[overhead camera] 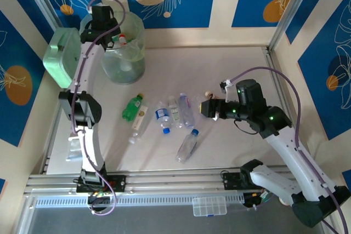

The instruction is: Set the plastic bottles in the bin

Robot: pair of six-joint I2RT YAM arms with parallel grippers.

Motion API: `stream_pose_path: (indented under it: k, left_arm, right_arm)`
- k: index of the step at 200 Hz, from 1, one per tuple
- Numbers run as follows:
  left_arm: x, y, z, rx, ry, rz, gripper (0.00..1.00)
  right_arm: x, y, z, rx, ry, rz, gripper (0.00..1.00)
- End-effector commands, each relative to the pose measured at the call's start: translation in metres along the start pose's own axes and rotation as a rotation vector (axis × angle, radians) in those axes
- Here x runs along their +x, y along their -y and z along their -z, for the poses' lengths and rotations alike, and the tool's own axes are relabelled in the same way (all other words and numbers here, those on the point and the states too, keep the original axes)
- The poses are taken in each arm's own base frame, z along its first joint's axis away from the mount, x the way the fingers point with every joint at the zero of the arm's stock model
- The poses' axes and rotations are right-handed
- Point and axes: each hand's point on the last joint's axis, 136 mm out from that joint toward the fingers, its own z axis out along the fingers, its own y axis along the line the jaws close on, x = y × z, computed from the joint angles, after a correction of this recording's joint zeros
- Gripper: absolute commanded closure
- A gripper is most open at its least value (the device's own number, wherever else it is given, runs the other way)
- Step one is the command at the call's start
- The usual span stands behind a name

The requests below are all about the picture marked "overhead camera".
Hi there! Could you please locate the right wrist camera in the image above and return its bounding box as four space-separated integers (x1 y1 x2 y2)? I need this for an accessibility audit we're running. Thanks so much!
219 79 234 102

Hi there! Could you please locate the small circuit board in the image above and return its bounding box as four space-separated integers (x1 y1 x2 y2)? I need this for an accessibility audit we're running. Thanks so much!
87 191 112 204
244 191 272 209

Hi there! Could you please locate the clear plastic organizer box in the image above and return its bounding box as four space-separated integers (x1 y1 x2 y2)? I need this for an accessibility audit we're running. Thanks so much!
191 197 228 217

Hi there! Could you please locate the clear bottle with blue cap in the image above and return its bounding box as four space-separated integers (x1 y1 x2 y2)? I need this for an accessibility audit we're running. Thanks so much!
175 128 200 164

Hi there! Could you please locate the mint green bin lid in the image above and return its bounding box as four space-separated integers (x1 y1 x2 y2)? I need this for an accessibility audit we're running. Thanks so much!
43 27 83 89

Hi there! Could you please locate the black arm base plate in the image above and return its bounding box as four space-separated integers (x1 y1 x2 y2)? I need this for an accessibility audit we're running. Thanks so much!
76 174 127 193
222 172 242 191

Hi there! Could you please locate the clear bottle with cream label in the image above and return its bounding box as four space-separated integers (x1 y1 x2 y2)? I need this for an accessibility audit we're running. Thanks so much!
128 104 150 145

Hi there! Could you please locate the blue label bottle blue cap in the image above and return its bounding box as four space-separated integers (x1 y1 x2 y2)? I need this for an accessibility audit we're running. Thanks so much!
154 101 172 135

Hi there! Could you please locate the clear plastic bin with liner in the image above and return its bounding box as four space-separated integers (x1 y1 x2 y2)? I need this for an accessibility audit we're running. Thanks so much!
79 9 146 85

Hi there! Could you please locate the grey slotted cable duct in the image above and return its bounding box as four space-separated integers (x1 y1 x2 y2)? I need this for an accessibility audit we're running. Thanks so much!
32 193 245 208

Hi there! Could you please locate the red label bottle red cap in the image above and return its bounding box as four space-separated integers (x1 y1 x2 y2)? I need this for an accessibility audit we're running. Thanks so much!
111 33 130 50

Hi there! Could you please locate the tall clear bottle lilac cap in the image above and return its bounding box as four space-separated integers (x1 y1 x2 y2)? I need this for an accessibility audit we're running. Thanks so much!
178 93 196 129

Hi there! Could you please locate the green bottle with yellow cap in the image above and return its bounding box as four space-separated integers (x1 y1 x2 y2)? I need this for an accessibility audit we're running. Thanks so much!
122 93 145 123

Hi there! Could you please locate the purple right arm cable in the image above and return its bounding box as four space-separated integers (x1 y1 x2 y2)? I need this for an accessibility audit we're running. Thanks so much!
231 66 347 234

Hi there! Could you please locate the aluminium front rail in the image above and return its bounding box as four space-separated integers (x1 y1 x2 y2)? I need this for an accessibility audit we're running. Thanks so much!
23 173 329 197

